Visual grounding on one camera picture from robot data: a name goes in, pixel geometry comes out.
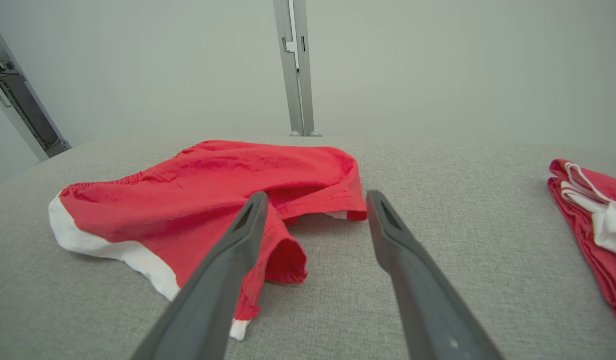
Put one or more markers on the red jersey with white trim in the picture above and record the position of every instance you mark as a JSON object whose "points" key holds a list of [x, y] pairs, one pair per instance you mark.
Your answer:
{"points": [[593, 270]]}

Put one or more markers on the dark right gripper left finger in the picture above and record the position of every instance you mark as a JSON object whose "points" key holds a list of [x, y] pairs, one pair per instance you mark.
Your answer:
{"points": [[217, 290]]}

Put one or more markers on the dark panel with grey frame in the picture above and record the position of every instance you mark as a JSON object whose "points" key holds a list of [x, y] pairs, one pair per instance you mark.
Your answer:
{"points": [[27, 110]]}

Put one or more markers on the red shorts with white stripe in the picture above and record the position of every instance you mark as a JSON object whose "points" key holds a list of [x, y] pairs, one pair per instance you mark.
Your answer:
{"points": [[187, 200]]}

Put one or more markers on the grey partition post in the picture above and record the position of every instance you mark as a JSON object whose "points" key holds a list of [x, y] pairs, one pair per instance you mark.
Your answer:
{"points": [[297, 75]]}

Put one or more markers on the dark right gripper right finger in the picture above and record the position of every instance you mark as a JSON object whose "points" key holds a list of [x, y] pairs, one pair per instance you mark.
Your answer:
{"points": [[433, 310]]}

